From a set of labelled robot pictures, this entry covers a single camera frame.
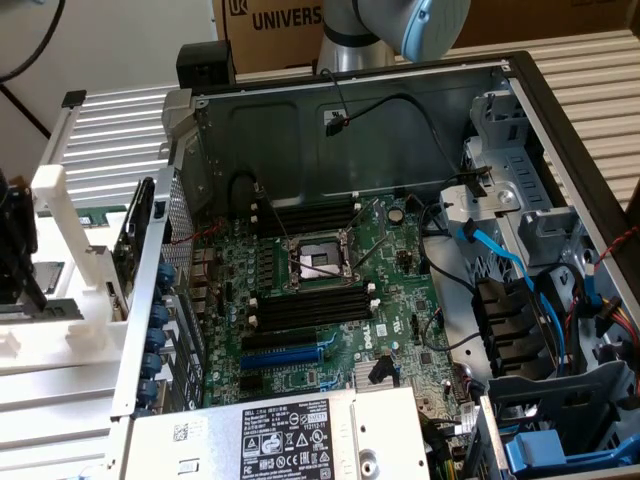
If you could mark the CPU socket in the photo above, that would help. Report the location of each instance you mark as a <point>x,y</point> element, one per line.
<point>320,262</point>

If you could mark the black RAM slot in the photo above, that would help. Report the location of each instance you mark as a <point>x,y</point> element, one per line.
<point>315,310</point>
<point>316,318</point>
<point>314,303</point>
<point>306,225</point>
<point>307,217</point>
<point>312,295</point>
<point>307,210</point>
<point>307,202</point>

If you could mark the blue card retention clip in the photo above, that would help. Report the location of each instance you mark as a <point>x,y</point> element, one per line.
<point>155,339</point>
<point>148,391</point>
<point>159,314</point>
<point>166,276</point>
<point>151,365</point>

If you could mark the green RAM stick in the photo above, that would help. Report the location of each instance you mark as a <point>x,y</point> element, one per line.
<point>102,218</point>

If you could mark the coin cell battery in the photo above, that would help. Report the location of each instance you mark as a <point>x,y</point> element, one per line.
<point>397,215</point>

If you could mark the CPU chip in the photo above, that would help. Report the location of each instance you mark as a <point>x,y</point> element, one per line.
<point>49,277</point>

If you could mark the grey metal disk bay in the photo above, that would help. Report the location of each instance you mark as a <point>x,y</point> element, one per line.
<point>510,165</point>

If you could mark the short black expansion slot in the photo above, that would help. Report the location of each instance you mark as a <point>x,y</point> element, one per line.
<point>251,383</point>

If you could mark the brown cardboard box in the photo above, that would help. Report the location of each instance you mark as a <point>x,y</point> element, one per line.
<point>270,35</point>

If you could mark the white plastic parts rack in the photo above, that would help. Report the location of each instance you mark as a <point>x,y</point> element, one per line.
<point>60,235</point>

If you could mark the metal socket locking lever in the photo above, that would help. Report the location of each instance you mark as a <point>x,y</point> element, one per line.
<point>372,235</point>
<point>277,220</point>

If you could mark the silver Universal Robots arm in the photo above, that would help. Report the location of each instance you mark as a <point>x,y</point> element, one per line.
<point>350,45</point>

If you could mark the blue expansion slot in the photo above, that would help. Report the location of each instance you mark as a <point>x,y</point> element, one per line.
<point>280,357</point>

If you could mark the grey power supply unit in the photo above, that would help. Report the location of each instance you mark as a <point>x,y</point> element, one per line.
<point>280,440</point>

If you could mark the black table end cap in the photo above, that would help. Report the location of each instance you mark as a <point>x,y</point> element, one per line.
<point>74,98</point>

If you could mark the green Dell motherboard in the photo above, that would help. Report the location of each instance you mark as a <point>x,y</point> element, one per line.
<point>400,310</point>

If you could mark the black graphics card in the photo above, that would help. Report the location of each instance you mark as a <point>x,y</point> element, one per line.
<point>131,240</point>

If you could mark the silver chipset heat sink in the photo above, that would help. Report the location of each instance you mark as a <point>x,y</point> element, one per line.
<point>367,372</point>

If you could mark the open black PC case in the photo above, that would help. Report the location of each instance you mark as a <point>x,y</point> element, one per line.
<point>280,135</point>

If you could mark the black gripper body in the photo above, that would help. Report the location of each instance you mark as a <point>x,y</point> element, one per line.
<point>14,240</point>

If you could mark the black box device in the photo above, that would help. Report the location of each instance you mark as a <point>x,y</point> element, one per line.
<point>205,65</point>

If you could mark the blue plastic drive caddy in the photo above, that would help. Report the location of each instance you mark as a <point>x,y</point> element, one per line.
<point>540,450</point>

